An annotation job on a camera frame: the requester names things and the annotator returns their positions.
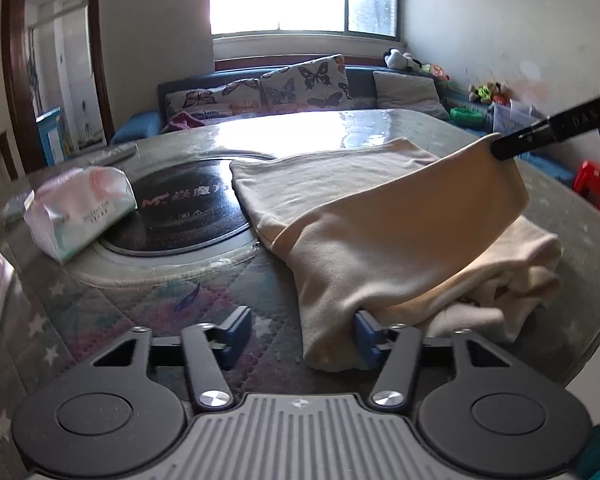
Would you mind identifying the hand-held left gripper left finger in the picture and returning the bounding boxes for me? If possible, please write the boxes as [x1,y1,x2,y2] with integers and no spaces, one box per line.
[91,306,254,411]

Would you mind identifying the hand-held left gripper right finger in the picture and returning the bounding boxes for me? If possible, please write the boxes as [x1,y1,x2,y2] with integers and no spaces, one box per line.
[354,310,527,408]

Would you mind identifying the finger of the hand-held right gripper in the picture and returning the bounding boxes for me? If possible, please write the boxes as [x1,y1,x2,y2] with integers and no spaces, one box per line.
[490,91,600,162]

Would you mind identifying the cream cloth garment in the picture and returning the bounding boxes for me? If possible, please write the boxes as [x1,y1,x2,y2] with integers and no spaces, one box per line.
[228,132,564,374]

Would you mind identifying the clear plastic storage box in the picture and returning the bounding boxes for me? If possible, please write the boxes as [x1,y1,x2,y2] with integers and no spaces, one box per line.
[491,99,548,134]

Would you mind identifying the pile of plush toys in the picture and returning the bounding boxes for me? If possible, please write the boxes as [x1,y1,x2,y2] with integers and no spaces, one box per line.
[467,81,513,106]

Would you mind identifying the red plastic stool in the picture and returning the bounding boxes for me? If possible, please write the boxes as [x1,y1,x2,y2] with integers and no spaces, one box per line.
[572,159,600,219]

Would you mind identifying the black round induction cooker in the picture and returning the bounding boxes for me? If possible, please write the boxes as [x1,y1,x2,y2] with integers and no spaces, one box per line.
[97,157,277,257]

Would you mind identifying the grey cushion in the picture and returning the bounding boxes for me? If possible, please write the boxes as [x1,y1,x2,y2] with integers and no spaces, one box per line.
[372,70,452,121]

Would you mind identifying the panda plush toy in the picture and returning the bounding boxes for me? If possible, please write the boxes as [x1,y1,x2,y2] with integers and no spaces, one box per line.
[383,48,423,73]

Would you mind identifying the blue sofa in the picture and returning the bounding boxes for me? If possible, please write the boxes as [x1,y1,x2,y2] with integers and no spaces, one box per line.
[111,62,576,183]

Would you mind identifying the tissue packet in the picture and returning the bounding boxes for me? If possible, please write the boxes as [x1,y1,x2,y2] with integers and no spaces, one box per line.
[23,165,139,264]

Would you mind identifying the pink cloth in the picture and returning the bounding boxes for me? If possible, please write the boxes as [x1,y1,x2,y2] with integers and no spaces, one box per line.
[164,111,207,134]

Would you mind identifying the grey flat object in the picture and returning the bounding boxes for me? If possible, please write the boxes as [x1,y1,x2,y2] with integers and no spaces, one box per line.
[87,142,139,166]

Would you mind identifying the long butterfly print cushion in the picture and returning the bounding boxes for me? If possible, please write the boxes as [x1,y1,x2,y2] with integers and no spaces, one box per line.
[164,78,264,122]

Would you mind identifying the square butterfly print cushion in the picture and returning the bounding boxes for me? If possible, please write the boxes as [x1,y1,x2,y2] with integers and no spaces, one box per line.
[259,53,354,114]

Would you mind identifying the round grey lid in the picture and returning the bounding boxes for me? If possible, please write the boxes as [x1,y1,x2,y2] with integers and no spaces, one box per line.
[0,189,36,224]

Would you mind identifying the blue box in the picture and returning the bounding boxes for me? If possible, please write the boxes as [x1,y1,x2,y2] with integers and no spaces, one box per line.
[35,107,66,166]

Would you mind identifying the brown door frame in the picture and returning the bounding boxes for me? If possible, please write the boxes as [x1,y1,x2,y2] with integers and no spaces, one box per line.
[1,0,116,177]

